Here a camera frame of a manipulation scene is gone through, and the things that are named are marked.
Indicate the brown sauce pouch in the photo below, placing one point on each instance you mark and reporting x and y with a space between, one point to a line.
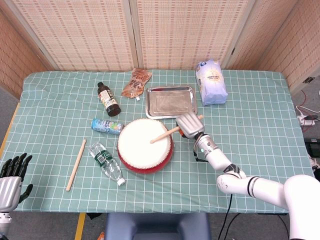
136 83

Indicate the right orange-tipped robot hand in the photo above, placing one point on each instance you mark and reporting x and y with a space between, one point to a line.
191 125

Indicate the left black-fingered robot hand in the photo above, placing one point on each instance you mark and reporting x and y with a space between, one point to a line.
8 191

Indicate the wooden drumstick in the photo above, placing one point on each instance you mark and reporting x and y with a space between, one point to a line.
76 165
162 136

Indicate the dark sauce bottle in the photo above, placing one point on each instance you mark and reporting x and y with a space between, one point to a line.
108 100

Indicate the green checked tablecloth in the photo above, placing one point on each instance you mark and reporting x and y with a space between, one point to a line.
262 130

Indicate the blue robot base seat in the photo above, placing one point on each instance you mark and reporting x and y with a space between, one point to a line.
157 227

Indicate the stainless steel tray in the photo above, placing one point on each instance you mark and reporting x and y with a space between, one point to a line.
171 102

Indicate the light blue beverage can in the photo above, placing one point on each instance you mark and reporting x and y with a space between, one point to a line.
106 126

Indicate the bamboo folding screen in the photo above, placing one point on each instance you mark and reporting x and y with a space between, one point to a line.
87 32

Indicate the white and blue bag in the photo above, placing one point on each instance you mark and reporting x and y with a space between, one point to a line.
212 82

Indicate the white power strip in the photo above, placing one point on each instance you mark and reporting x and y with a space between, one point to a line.
307 122

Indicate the black box device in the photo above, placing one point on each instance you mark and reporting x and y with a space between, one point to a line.
312 148

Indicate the red and white drum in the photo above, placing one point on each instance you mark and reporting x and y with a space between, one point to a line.
140 155

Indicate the clear plastic water bottle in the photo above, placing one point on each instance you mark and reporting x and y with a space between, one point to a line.
105 160

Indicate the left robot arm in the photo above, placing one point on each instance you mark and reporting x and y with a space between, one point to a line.
3 222

